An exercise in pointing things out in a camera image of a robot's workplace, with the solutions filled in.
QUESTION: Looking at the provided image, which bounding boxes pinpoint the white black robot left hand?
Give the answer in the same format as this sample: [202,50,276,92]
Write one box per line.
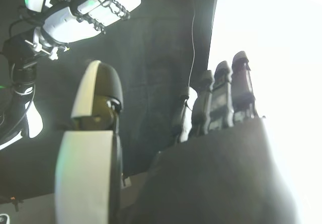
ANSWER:
[54,50,302,224]

